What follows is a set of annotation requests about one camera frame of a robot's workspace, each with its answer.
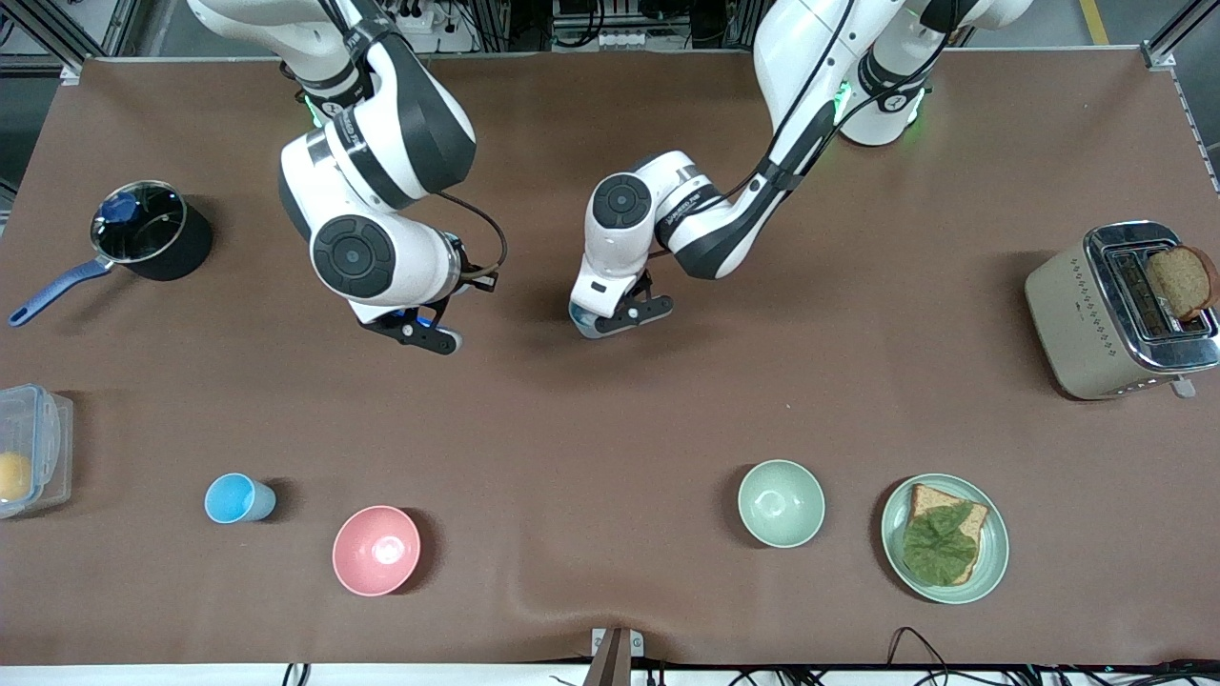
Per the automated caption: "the beige and chrome toaster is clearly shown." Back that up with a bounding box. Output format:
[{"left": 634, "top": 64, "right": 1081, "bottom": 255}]
[{"left": 1025, "top": 221, "right": 1220, "bottom": 401}]

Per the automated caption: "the dark brown toast slice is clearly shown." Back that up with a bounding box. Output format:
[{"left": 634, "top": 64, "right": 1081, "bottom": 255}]
[{"left": 1146, "top": 245, "right": 1220, "bottom": 322}]

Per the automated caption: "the clear plastic food container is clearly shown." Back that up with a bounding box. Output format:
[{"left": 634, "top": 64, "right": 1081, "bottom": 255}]
[{"left": 0, "top": 383, "right": 75, "bottom": 520}]

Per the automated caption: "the glass pot lid blue knob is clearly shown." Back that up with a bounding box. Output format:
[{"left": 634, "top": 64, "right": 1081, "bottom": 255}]
[{"left": 91, "top": 181, "right": 187, "bottom": 265}]

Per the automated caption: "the brown table mat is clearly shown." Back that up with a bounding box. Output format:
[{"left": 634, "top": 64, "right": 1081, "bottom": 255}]
[{"left": 0, "top": 50, "right": 1220, "bottom": 668}]

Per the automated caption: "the dark pole with metal bracket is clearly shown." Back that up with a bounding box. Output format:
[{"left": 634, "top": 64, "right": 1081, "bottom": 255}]
[{"left": 583, "top": 626, "right": 645, "bottom": 686}]

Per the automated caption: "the orange round fruit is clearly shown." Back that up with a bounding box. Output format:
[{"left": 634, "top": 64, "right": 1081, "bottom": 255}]
[{"left": 0, "top": 451, "right": 35, "bottom": 504}]

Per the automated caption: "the aluminium frame profile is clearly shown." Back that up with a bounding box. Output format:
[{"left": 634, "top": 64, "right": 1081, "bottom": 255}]
[
  {"left": 0, "top": 0, "right": 125, "bottom": 87},
  {"left": 1139, "top": 14, "right": 1220, "bottom": 72}
]

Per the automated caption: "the pale green plate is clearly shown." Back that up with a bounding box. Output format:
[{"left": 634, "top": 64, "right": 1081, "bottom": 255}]
[{"left": 880, "top": 473, "right": 1010, "bottom": 605}]

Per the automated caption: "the pink bowl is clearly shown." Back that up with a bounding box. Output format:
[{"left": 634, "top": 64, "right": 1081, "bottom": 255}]
[{"left": 332, "top": 505, "right": 422, "bottom": 598}]

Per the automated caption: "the pale green bowl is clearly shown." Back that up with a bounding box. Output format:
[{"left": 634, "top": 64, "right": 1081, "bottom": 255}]
[{"left": 737, "top": 459, "right": 826, "bottom": 550}]

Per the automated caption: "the dark navy saucepan blue handle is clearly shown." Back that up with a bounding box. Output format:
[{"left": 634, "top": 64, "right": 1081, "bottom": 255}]
[{"left": 8, "top": 179, "right": 214, "bottom": 328}]

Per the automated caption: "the green lettuce leaf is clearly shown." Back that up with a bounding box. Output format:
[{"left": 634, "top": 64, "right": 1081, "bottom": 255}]
[{"left": 902, "top": 502, "right": 981, "bottom": 586}]

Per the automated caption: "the light blue plastic cup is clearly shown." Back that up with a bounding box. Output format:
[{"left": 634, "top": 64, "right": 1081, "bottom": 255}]
[
  {"left": 204, "top": 473, "right": 278, "bottom": 526},
  {"left": 569, "top": 301, "right": 611, "bottom": 341}
]

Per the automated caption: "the brown bread slice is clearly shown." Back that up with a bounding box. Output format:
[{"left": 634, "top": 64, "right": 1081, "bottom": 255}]
[{"left": 904, "top": 483, "right": 990, "bottom": 586}]

